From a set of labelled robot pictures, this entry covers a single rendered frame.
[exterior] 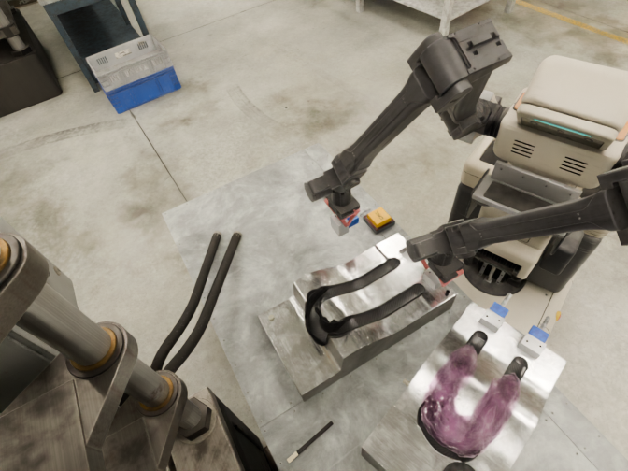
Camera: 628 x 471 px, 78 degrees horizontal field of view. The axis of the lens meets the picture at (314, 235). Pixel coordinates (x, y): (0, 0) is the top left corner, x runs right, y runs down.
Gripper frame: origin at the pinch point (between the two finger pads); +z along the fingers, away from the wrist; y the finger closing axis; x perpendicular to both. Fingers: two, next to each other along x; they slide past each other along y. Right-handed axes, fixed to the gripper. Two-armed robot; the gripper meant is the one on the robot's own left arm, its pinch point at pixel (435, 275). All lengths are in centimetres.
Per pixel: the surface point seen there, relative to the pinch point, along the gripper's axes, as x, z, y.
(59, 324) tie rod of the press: -73, -51, -1
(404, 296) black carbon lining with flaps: -10.5, 2.7, -0.5
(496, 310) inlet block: 8.2, 4.1, 15.7
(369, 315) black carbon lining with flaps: -22.3, 1.4, -0.5
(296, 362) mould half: -45.2, 4.5, -0.9
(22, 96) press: -137, 79, -369
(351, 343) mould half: -31.6, -2.9, 5.1
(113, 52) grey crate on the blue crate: -50, 58, -343
